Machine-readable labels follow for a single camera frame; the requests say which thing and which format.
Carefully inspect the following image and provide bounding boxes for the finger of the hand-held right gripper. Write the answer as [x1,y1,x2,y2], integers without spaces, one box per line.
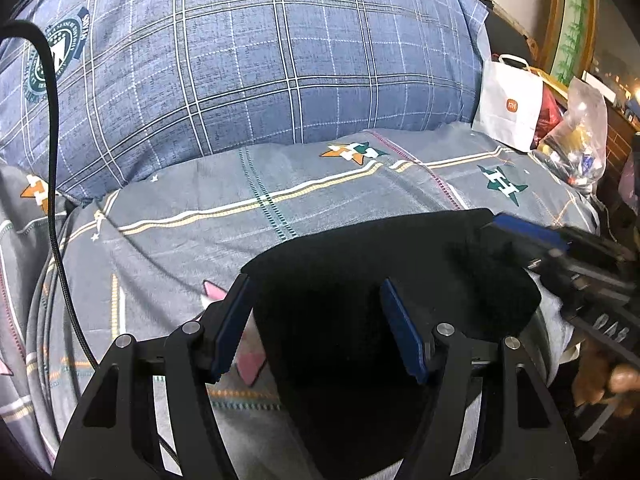
[492,213,568,253]
[477,225,541,271]

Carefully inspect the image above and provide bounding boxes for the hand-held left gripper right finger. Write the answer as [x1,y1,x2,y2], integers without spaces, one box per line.
[378,277,581,480]

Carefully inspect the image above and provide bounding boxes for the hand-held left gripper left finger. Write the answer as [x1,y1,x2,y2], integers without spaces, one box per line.
[52,272,256,480]

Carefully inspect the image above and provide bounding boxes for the black pants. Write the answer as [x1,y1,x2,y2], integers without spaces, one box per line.
[240,208,543,480]

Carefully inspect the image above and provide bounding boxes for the person's right hand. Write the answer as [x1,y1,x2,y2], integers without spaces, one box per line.
[572,340,640,411]

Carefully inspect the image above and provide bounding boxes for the light grey cloth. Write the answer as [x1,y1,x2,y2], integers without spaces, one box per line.
[525,272,581,391]

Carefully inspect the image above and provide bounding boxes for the grey star-print bed sheet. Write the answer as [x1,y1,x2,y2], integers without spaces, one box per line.
[0,125,601,480]

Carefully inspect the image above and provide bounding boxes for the clear plastic bag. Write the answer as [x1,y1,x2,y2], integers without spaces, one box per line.
[537,77,608,193]

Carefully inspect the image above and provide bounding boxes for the red bag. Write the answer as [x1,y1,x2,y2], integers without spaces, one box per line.
[532,85,568,148]

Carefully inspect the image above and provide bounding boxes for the white paper bag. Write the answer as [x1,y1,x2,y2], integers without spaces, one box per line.
[471,54,546,153]

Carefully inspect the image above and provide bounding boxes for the wooden cabinet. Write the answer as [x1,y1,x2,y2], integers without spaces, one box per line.
[595,100,640,196]

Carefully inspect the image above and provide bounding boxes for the framed picture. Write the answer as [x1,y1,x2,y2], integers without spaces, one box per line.
[542,0,601,86]

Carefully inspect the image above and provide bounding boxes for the grey star-print pillow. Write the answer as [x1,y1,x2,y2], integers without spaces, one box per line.
[0,162,71,376]

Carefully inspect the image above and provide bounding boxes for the blue plaid pillow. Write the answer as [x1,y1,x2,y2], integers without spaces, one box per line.
[0,0,493,206]

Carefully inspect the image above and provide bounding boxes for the black braided cable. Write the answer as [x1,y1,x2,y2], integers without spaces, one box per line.
[0,20,101,368]

